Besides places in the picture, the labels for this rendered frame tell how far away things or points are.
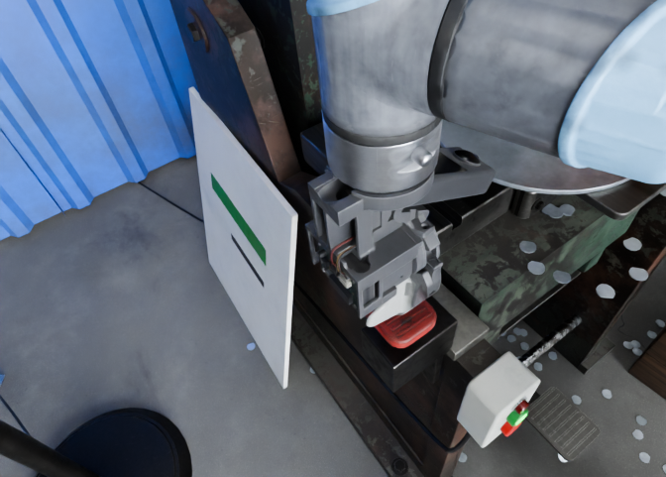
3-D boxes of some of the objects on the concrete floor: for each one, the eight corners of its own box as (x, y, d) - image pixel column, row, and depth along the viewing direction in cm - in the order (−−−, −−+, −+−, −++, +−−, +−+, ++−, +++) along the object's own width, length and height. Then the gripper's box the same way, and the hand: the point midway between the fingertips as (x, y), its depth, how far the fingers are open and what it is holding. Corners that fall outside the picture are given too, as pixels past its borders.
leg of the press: (458, 485, 107) (592, 215, 38) (419, 520, 103) (489, 290, 35) (260, 234, 159) (166, -69, 90) (228, 252, 155) (106, -52, 87)
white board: (282, 389, 124) (291, 216, 82) (208, 262, 153) (188, 87, 111) (286, 387, 125) (297, 213, 83) (212, 261, 154) (193, 86, 112)
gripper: (286, 158, 34) (317, 312, 50) (363, 236, 29) (371, 380, 45) (382, 110, 37) (383, 271, 53) (468, 173, 32) (439, 329, 48)
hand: (398, 299), depth 49 cm, fingers closed
